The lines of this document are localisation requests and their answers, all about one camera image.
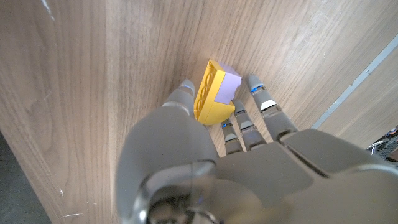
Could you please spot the yellow and purple lego block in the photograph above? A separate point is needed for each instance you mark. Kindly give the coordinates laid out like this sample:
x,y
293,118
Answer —
x,y
211,99

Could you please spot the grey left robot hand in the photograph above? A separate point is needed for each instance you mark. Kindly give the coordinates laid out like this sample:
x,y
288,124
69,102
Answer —
x,y
248,180

